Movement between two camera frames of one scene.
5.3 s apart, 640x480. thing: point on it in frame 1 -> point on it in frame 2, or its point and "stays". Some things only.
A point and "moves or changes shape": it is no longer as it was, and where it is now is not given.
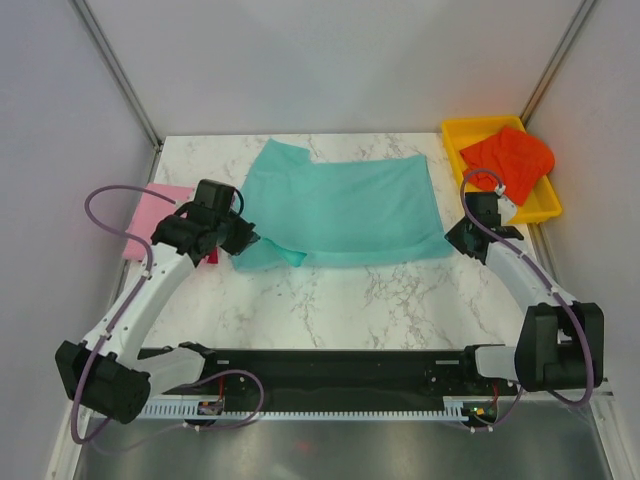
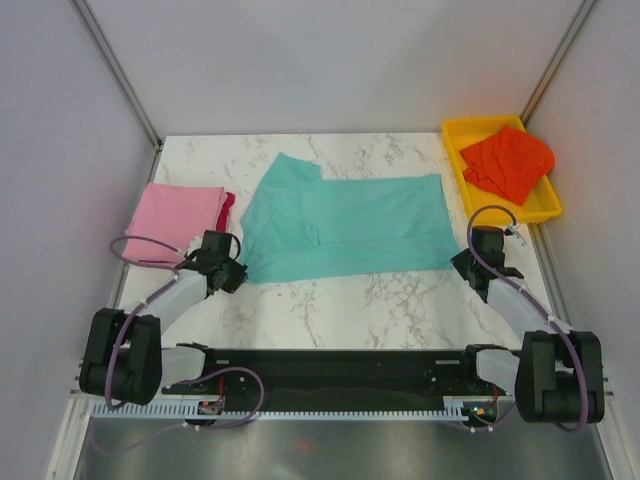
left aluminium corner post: [121, 78] stays
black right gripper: [453, 236] -> [459, 263]
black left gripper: [245, 236] -> [238, 277]
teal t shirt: [337, 211] moves or changes shape
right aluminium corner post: [556, 61] stays
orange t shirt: [521, 161] stays
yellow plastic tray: [541, 203] stays
